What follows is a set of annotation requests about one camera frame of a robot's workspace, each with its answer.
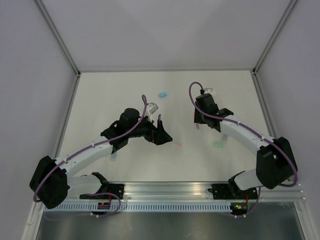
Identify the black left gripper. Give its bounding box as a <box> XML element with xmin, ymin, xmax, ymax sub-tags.
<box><xmin>127</xmin><ymin>114</ymin><xmax>172</xmax><ymax>145</ymax></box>

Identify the green highlighter pen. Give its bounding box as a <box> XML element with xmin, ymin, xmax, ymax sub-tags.
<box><xmin>221</xmin><ymin>134</ymin><xmax>228</xmax><ymax>142</ymax></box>

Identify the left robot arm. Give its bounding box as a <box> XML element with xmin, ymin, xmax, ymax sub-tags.
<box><xmin>29</xmin><ymin>108</ymin><xmax>173</xmax><ymax>209</ymax></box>

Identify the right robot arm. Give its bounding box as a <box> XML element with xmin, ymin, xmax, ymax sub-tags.
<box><xmin>194</xmin><ymin>93</ymin><xmax>298</xmax><ymax>199</ymax></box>

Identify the blue highlighter pen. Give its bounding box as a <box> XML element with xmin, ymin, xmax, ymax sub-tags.
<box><xmin>110</xmin><ymin>152</ymin><xmax>117</xmax><ymax>162</ymax></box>

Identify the light blue highlighter cap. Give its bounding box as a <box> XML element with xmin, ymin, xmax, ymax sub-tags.
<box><xmin>158</xmin><ymin>92</ymin><xmax>168</xmax><ymax>98</ymax></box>

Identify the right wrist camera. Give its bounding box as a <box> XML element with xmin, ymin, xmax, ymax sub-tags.
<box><xmin>204</xmin><ymin>88</ymin><xmax>216</xmax><ymax>97</ymax></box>

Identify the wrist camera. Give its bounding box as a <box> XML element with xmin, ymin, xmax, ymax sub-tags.
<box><xmin>204</xmin><ymin>88</ymin><xmax>216</xmax><ymax>97</ymax></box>
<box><xmin>145</xmin><ymin>102</ymin><xmax>159</xmax><ymax>122</ymax></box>

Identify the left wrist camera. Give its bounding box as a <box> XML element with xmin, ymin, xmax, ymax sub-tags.
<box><xmin>145</xmin><ymin>102</ymin><xmax>159</xmax><ymax>122</ymax></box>

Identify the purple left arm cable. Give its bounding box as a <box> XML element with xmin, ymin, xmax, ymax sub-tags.
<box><xmin>32</xmin><ymin>94</ymin><xmax>151</xmax><ymax>203</ymax></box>

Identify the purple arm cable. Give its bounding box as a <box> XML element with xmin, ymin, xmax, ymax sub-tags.
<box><xmin>188</xmin><ymin>81</ymin><xmax>300</xmax><ymax>187</ymax></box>
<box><xmin>32</xmin><ymin>94</ymin><xmax>151</xmax><ymax>203</ymax></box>

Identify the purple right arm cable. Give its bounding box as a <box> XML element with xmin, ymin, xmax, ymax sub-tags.
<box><xmin>188</xmin><ymin>81</ymin><xmax>300</xmax><ymax>187</ymax></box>

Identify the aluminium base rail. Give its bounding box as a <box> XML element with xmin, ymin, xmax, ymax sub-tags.
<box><xmin>67</xmin><ymin>181</ymin><xmax>307</xmax><ymax>202</ymax></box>

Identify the white slotted cable duct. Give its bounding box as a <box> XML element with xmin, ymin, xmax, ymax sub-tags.
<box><xmin>49</xmin><ymin>200</ymin><xmax>232</xmax><ymax>213</ymax></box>

